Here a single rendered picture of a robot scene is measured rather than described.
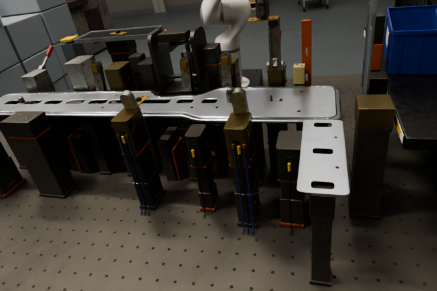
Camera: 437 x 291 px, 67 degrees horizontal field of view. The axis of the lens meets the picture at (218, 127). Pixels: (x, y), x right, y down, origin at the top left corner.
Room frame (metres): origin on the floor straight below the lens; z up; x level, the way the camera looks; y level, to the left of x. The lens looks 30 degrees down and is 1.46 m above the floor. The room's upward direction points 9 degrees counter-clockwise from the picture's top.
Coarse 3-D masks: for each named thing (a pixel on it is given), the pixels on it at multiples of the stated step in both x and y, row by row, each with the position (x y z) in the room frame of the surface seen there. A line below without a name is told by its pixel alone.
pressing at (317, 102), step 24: (24, 96) 1.32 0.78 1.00; (48, 96) 1.27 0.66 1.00; (96, 96) 1.19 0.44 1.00; (168, 96) 1.06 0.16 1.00; (192, 96) 1.03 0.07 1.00; (216, 96) 1.01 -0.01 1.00; (264, 96) 0.95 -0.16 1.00; (288, 96) 0.92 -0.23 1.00; (312, 96) 0.90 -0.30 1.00; (336, 96) 0.88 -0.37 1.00; (192, 120) 0.89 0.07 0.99; (216, 120) 0.85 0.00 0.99; (264, 120) 0.80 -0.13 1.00; (288, 120) 0.78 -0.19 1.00
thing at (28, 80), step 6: (30, 72) 1.45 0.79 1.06; (36, 72) 1.43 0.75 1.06; (42, 72) 1.43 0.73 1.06; (24, 78) 1.39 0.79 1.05; (30, 78) 1.38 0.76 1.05; (36, 78) 1.39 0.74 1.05; (42, 78) 1.42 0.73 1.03; (48, 78) 1.45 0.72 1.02; (30, 84) 1.39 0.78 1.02; (36, 84) 1.38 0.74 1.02; (42, 84) 1.40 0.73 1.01; (48, 84) 1.43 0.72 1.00; (30, 90) 1.39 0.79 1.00; (36, 90) 1.38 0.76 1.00; (42, 90) 1.39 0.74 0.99; (48, 90) 1.42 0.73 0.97; (54, 90) 1.45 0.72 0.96; (36, 102) 1.39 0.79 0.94
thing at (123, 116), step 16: (128, 112) 0.89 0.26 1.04; (128, 128) 0.84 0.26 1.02; (144, 128) 0.91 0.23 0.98; (128, 144) 0.84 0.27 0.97; (144, 144) 0.88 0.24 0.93; (128, 160) 0.86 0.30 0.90; (144, 160) 0.87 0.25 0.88; (144, 176) 0.85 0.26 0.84; (144, 192) 0.85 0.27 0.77; (160, 192) 0.89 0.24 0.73; (144, 208) 0.85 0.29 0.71
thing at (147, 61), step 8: (144, 64) 1.23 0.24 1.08; (152, 64) 1.22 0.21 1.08; (144, 72) 1.23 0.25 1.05; (152, 72) 1.22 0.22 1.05; (144, 80) 1.24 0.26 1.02; (152, 80) 1.22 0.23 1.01; (144, 88) 1.24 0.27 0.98; (152, 88) 1.23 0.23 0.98; (160, 120) 1.24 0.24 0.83; (168, 120) 1.24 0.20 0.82; (160, 128) 1.24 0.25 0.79; (160, 136) 1.24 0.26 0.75
